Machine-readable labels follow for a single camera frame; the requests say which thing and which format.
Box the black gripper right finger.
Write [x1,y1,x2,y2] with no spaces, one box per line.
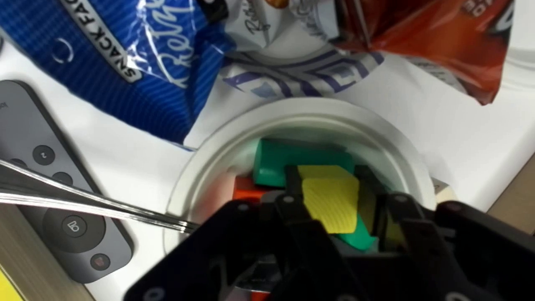
[383,191,481,301]

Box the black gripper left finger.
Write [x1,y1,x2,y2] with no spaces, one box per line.
[272,191,364,301]

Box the yellow block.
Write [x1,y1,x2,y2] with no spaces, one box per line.
[294,164,363,236]

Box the red block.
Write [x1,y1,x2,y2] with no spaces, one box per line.
[232,176,276,205]

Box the green block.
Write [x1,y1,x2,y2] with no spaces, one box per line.
[252,138,381,255]

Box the white bowl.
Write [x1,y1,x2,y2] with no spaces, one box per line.
[164,98,439,255]

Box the white purple print snack bag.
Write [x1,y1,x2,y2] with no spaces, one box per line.
[220,0,388,103]

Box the red snack bag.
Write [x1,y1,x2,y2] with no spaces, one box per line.
[332,0,515,108]

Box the silver metal rod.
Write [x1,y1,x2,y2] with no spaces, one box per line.
[0,158,200,236]

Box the blue snack bag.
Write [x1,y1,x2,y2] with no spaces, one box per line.
[0,0,237,146]

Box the grey remote control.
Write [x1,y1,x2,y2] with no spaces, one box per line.
[0,79,135,286]

